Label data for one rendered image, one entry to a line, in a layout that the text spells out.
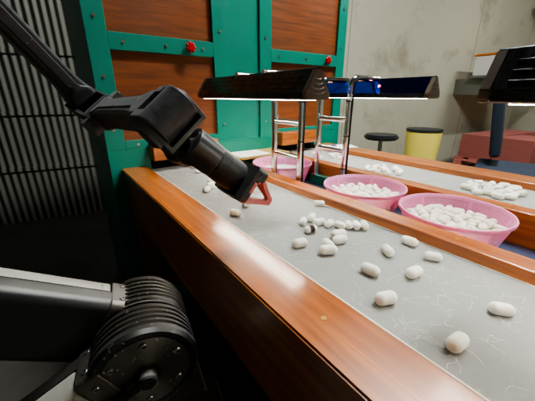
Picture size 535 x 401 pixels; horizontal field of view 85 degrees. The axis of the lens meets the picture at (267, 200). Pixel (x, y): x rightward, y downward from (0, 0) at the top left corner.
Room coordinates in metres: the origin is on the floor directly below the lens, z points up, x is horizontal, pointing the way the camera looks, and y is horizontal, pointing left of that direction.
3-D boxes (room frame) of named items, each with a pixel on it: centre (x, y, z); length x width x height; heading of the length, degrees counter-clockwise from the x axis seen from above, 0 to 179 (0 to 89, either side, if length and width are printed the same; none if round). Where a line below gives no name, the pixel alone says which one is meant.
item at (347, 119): (1.27, -0.33, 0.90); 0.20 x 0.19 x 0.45; 36
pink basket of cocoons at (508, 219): (0.71, -0.49, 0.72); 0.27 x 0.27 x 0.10
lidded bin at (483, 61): (4.52, -3.26, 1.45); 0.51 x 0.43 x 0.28; 116
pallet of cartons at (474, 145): (4.39, -3.72, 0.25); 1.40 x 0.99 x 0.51; 116
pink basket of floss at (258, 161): (1.29, -0.07, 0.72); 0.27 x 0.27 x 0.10
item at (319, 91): (0.99, 0.06, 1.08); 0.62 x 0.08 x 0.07; 36
